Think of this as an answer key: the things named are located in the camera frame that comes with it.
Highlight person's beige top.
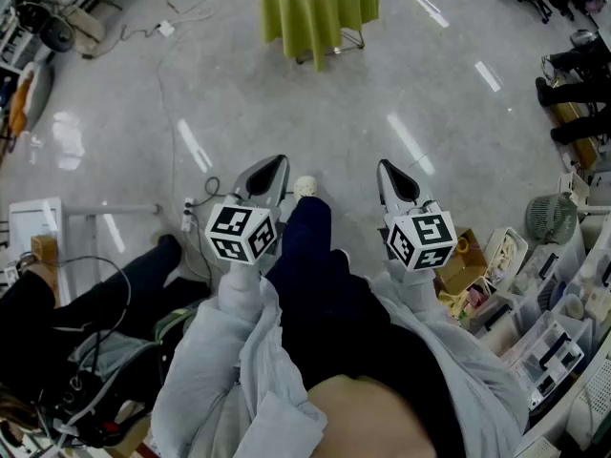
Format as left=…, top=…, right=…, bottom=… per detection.
left=305, top=374, right=441, bottom=458

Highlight round table with green cloth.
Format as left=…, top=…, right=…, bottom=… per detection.
left=260, top=0, right=381, bottom=73

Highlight person's dark trousers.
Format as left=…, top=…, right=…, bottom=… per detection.
left=264, top=196, right=459, bottom=452

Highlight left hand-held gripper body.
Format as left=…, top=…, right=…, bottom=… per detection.
left=204, top=196, right=284, bottom=267

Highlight clear bin with black handles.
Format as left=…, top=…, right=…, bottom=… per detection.
left=500, top=309, right=586, bottom=412

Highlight white power strip with plugs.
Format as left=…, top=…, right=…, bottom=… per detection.
left=182, top=197, right=198, bottom=234

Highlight person's left forearm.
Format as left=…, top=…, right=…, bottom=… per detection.
left=190, top=260, right=283, bottom=352

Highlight grey bean bag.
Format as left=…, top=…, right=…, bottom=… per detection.
left=9, top=58, right=54, bottom=135

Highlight white bin with cream items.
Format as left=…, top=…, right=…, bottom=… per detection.
left=481, top=226, right=530, bottom=285

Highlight black equipment bag with cables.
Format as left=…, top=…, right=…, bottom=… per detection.
left=28, top=329, right=161, bottom=450

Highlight cream perforated clog shoe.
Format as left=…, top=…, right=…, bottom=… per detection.
left=292, top=175, right=320, bottom=204

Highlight grey-green perforated basket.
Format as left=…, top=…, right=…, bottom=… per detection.
left=525, top=192, right=579, bottom=246

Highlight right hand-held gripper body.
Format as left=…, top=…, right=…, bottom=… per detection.
left=380, top=199, right=459, bottom=273

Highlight person's right forearm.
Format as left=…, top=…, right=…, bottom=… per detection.
left=385, top=260, right=474, bottom=347

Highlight grey standing fan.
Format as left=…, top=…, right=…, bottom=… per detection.
left=37, top=14, right=76, bottom=53

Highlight orange cushion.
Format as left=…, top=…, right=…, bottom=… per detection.
left=8, top=72, right=31, bottom=137

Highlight person's light grey jacket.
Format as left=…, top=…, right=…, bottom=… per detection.
left=148, top=260, right=531, bottom=458

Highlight white perforated crate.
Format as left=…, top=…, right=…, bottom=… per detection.
left=565, top=355, right=611, bottom=452

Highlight white metal-frame table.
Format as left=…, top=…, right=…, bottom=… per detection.
left=8, top=196, right=163, bottom=304

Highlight open cardboard box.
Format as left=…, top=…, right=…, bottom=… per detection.
left=432, top=226, right=489, bottom=300

